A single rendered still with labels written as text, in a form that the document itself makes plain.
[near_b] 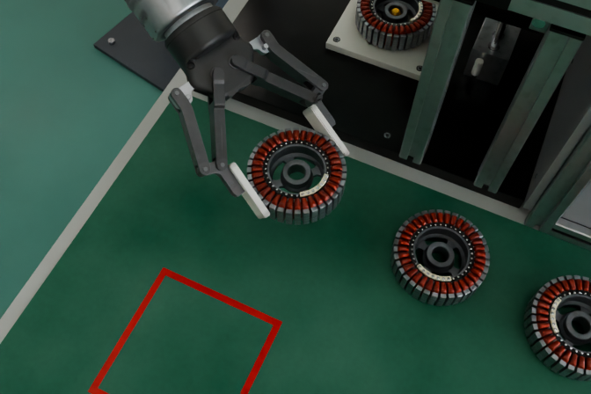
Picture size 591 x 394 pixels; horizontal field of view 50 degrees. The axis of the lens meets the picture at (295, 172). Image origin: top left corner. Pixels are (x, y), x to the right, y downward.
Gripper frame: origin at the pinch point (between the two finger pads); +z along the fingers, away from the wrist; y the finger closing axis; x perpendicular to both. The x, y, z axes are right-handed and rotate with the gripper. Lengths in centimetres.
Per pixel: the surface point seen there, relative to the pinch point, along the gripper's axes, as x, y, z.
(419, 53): -8.9, -28.6, -1.9
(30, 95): -127, 9, -51
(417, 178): -5.4, -15.2, 10.9
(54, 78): -127, 0, -52
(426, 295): 3.5, -3.1, 19.8
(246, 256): -8.0, 8.6, 5.5
